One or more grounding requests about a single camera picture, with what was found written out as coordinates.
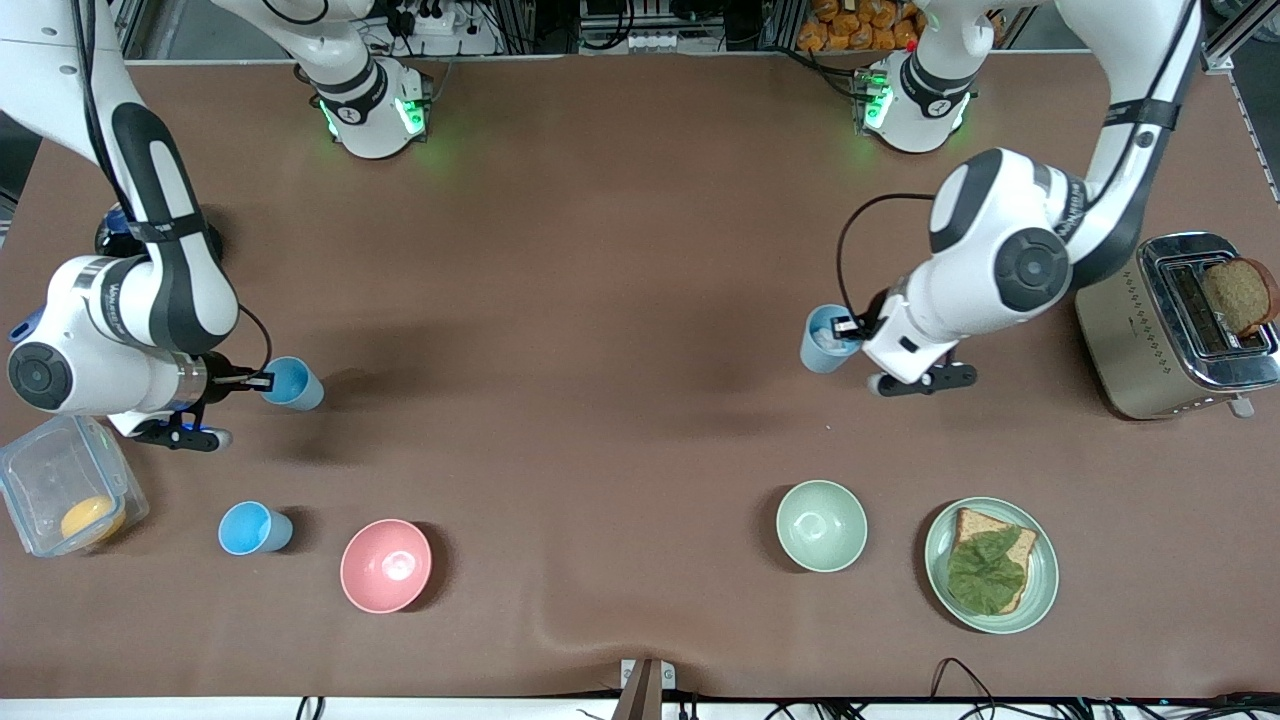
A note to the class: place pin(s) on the pale blue plastic cup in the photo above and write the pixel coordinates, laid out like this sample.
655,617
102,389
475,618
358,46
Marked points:
820,350

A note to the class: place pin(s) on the pink bowl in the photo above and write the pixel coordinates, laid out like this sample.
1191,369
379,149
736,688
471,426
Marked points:
385,565

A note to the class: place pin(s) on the beige and chrome toaster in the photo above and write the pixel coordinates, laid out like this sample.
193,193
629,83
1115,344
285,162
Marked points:
1120,340

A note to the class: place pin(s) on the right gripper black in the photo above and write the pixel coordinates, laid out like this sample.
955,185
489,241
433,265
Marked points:
220,378

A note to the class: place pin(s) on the orange round food piece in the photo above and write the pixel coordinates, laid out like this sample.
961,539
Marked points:
90,518

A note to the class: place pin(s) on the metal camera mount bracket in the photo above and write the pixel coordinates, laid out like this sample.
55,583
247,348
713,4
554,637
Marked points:
640,690

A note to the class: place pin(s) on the green lettuce leaf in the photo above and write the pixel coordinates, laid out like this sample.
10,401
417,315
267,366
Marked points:
985,572

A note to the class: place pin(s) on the pale green bowl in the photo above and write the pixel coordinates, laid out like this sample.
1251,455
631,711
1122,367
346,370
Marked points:
822,526

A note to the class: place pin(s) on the aluminium frame profile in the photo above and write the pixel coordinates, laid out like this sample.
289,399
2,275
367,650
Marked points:
125,25
1222,52

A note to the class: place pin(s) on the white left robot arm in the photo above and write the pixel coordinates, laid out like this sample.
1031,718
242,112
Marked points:
1000,200

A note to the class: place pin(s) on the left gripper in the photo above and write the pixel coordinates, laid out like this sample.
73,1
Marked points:
877,309

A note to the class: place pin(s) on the clear plastic food container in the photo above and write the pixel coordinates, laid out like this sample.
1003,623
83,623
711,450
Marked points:
50,470

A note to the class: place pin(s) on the bag of orange buns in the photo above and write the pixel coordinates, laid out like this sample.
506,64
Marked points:
860,28

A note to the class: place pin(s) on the white power strip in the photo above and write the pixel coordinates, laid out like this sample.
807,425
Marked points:
430,18

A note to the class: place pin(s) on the bright blue plastic cup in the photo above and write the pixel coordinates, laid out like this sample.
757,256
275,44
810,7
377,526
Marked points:
295,385
250,528

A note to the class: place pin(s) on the dark toast slice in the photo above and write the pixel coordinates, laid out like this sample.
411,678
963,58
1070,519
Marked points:
1240,295

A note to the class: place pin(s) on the white connector block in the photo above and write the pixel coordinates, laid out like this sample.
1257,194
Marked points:
655,42

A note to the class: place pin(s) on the pale green plate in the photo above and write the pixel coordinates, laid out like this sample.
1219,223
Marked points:
1043,575

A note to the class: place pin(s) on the brown bread slice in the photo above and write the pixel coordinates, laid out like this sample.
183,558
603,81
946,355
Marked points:
975,523

